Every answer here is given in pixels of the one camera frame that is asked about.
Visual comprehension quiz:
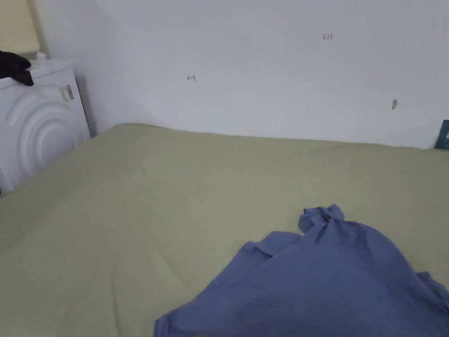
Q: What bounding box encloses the black cloth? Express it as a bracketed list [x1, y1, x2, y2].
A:
[0, 50, 35, 87]

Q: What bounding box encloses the blue shirt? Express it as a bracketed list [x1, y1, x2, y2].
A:
[153, 203, 449, 337]

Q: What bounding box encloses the dark blue box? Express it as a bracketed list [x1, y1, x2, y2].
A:
[435, 119, 449, 151]

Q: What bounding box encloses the white washing machine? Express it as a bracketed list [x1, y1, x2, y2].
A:
[0, 52, 93, 194]

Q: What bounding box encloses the bed with pale green sheet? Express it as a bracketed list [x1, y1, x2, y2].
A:
[0, 122, 449, 337]

